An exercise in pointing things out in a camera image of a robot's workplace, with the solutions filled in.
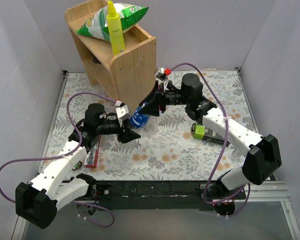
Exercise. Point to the small clear cup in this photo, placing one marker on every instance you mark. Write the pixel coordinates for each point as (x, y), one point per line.
(236, 153)

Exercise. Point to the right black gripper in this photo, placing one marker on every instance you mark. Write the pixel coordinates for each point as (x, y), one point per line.
(161, 98)

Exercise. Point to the blue label water bottle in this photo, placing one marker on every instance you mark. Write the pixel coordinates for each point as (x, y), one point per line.
(137, 120)

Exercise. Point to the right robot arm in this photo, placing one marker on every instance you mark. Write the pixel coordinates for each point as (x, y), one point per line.
(262, 153)

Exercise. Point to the green chip bag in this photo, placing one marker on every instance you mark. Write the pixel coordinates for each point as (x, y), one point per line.
(96, 26)

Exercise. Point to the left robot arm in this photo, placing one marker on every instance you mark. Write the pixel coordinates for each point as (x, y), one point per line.
(55, 175)

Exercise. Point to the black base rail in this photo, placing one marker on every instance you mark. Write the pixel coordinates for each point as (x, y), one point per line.
(115, 195)

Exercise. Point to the clear plastic bottle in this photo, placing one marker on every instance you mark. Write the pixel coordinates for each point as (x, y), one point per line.
(152, 124)

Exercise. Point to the red white snack packet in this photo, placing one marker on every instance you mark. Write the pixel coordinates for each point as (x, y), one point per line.
(91, 158)

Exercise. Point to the yellow squeeze bottle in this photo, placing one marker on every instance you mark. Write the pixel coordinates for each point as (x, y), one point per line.
(115, 29)

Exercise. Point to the green black product box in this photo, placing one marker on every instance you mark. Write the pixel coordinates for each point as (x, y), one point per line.
(203, 133)

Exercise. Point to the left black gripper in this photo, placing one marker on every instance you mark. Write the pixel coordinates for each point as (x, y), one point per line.
(124, 130)

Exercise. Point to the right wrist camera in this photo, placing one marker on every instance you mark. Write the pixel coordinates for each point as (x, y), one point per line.
(161, 73)

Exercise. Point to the purple candy packet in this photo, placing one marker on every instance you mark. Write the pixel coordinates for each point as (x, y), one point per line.
(77, 166)

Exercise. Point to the wooden shelf unit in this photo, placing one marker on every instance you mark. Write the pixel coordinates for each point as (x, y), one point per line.
(128, 76)

